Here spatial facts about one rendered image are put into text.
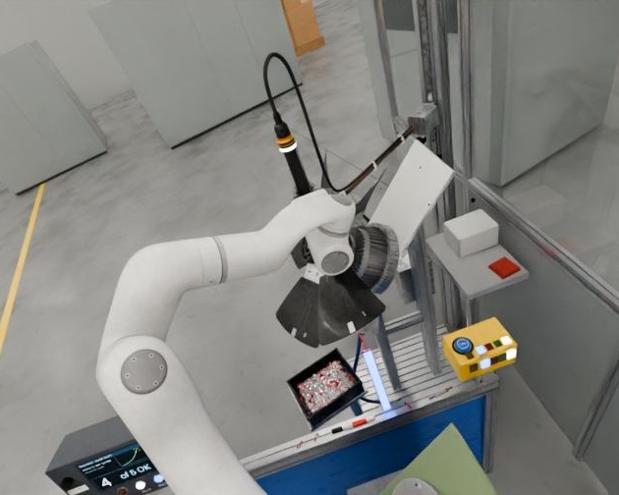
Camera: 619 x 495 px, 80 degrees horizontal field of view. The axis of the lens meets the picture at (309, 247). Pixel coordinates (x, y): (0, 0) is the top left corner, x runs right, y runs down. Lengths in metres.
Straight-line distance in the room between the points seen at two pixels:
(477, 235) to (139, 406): 1.31
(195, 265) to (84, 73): 12.48
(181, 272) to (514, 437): 1.83
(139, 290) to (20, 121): 7.57
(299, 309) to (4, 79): 7.19
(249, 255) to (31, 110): 7.51
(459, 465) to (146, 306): 0.68
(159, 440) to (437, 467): 0.59
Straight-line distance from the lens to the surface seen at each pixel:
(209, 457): 0.66
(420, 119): 1.44
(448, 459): 0.93
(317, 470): 1.51
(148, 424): 0.59
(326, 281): 1.17
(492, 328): 1.15
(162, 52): 6.37
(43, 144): 8.20
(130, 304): 0.65
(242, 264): 0.68
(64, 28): 12.98
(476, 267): 1.58
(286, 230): 0.71
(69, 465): 1.17
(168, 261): 0.64
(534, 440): 2.18
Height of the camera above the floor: 2.01
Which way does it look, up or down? 39 degrees down
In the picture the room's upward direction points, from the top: 22 degrees counter-clockwise
